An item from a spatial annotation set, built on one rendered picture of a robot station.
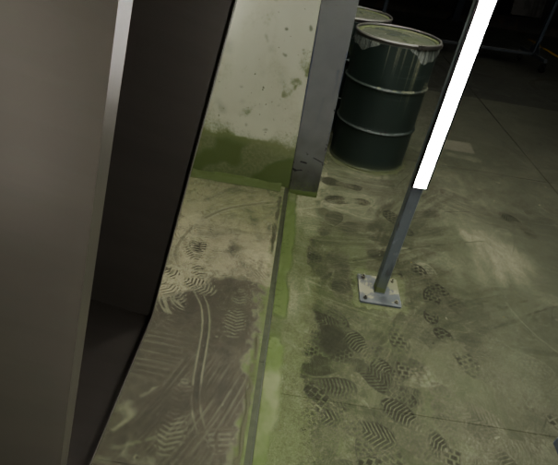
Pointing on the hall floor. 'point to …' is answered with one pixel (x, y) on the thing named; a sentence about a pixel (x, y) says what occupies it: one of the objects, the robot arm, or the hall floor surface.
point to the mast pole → (407, 206)
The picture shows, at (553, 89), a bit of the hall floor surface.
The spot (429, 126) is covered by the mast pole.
